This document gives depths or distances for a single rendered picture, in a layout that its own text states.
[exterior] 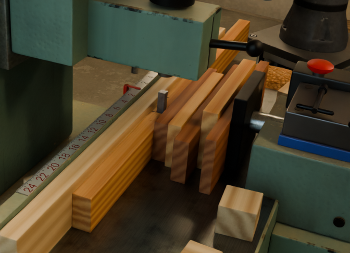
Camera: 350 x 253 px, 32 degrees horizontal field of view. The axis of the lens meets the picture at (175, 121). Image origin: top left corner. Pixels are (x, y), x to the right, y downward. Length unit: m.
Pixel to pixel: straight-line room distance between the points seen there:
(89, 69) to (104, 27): 2.50
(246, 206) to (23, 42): 0.31
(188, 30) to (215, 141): 0.12
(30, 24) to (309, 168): 0.34
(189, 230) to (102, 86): 2.42
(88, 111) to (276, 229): 0.46
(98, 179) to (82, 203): 0.03
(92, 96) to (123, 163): 2.28
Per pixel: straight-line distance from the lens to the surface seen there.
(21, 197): 0.55
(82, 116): 1.01
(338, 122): 0.63
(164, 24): 0.66
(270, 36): 1.40
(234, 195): 0.60
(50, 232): 0.56
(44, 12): 0.68
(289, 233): 0.68
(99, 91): 2.95
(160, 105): 0.73
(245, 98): 0.66
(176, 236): 0.60
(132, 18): 0.67
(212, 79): 0.79
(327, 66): 0.70
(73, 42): 0.68
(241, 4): 4.31
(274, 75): 0.93
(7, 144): 0.79
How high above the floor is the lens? 1.27
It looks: 28 degrees down
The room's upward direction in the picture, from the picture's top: 5 degrees clockwise
